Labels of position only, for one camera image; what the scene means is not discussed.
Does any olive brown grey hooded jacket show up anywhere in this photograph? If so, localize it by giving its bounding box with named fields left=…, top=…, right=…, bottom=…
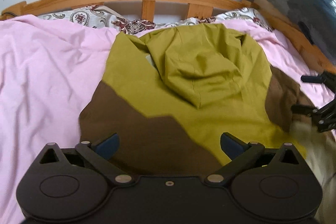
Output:
left=79, top=24, right=335, bottom=223

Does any floral patterned pillow right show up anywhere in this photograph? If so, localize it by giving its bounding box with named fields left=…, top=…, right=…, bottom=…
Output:
left=164, top=7, right=273, bottom=32

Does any floral patterned pillow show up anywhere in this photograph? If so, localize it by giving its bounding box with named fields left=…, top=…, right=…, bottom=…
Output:
left=164, top=7, right=273, bottom=32
left=38, top=5, right=156, bottom=35

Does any pink bed sheet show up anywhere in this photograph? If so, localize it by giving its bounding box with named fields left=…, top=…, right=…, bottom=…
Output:
left=0, top=13, right=336, bottom=224

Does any floral patterned pillow left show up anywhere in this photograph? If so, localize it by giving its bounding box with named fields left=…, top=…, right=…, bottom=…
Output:
left=38, top=5, right=156, bottom=35

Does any wooden bed frame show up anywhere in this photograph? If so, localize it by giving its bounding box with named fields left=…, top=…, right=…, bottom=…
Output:
left=1, top=0, right=335, bottom=73

